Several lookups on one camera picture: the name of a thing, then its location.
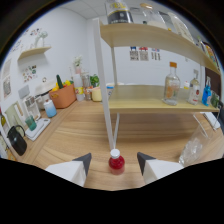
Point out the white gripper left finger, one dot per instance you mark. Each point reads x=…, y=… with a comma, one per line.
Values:
x=71, y=171

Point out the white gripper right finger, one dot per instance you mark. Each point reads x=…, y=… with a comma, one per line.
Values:
x=156, y=170

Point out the red liquid bottle white cap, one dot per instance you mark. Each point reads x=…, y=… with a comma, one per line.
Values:
x=116, y=165

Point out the green cup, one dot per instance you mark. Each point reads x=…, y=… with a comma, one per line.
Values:
x=31, y=123

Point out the clear glass with ice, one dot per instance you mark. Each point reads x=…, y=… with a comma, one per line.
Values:
x=193, y=150

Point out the white tray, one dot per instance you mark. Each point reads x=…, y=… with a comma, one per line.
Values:
x=41, y=128

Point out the black kettle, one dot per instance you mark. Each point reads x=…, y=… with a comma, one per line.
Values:
x=17, y=143

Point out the white and blue canister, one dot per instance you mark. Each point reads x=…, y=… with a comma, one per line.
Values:
x=50, y=109

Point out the two-tier wooden shelf rack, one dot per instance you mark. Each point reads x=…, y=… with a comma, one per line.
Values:
x=143, y=100

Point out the orange storage basket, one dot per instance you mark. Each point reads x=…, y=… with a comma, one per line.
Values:
x=63, y=98

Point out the white notebook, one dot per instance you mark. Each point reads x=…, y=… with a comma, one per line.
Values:
x=211, y=120

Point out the yellow mug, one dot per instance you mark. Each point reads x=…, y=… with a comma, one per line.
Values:
x=96, y=95

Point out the clear bottle red label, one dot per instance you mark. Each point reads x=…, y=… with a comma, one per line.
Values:
x=194, y=93

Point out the white kitchen appliance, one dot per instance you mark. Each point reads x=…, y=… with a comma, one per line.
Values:
x=43, y=89

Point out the blue liquid bottle silver cap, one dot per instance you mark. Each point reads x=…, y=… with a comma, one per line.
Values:
x=206, y=95

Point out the green lime bottle dark cap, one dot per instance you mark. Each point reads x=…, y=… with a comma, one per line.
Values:
x=215, y=100

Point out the green potted plant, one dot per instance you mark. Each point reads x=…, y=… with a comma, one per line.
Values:
x=95, y=80

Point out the flower vase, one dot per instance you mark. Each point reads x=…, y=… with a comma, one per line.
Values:
x=78, y=65

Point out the brown door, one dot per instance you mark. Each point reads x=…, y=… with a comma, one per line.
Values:
x=215, y=80

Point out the tall glass bottle cork lid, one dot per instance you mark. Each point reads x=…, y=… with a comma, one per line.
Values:
x=153, y=18

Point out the grey printed wall sheet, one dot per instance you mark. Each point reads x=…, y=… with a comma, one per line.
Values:
x=134, y=55
x=144, y=55

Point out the wooden wall shelf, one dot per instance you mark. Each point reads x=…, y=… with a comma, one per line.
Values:
x=33, y=52

